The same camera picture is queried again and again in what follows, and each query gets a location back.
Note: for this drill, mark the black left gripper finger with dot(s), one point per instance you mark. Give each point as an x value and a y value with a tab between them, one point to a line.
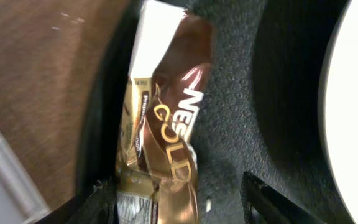
263	204

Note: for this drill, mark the brown gold coffee wrapper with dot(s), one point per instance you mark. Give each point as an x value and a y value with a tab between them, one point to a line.
156	167

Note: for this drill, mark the round black serving tray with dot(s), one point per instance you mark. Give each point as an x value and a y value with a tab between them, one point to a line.
259	114

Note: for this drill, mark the pale green plate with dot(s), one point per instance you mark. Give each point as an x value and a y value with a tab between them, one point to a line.
338	107

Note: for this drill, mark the clear plastic bin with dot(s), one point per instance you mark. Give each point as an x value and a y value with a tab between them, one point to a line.
20	200

